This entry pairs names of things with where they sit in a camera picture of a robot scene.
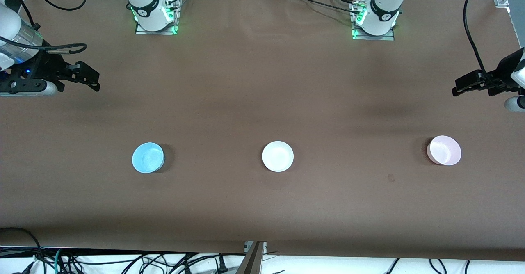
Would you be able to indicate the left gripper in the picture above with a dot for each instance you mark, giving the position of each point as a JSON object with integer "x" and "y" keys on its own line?
{"x": 503, "y": 74}

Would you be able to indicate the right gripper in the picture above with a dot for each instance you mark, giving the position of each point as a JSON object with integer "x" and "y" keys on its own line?
{"x": 48, "y": 67}

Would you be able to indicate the pink bowl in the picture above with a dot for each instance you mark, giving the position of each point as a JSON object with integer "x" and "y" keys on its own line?
{"x": 445, "y": 150}

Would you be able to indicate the blue bowl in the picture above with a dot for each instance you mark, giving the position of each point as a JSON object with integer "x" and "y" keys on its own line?
{"x": 147, "y": 158}

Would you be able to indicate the white bowl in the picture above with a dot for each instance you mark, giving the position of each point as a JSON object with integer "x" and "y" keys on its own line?
{"x": 278, "y": 156}

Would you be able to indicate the brown table cover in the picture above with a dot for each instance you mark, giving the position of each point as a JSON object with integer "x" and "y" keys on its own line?
{"x": 262, "y": 81}

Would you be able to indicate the black power plug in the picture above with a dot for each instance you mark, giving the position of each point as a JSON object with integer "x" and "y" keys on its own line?
{"x": 222, "y": 264}

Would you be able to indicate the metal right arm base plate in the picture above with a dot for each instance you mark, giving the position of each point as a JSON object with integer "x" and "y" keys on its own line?
{"x": 156, "y": 31}

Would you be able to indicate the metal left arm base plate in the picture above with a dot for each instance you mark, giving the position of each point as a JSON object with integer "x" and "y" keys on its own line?
{"x": 373, "y": 38}

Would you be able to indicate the aluminium table edge post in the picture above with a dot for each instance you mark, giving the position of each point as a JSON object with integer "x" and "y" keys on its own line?
{"x": 252, "y": 261}

